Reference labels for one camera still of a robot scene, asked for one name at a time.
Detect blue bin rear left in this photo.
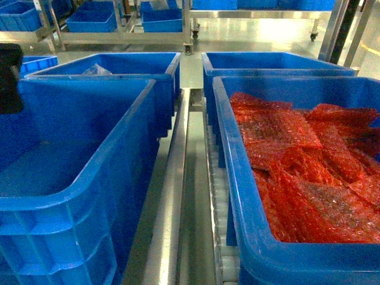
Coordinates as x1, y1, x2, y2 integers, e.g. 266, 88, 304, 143
26, 52, 181, 137

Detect steel flow rack shelf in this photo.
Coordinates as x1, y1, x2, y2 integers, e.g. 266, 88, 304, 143
122, 53, 240, 284

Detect blue bin with red bags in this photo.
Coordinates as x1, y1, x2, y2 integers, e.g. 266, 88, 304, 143
213, 76, 379, 284

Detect blue bin rear right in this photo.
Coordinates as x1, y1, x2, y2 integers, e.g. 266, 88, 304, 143
201, 52, 355, 126

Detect empty blue plastic bin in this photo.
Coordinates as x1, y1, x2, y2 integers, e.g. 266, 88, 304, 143
1, 79, 159, 284

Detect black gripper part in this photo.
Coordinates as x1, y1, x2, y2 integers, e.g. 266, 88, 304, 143
1, 43, 24, 115

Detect red bubble wrap bags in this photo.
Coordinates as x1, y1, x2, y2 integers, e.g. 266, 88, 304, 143
230, 92, 379, 243

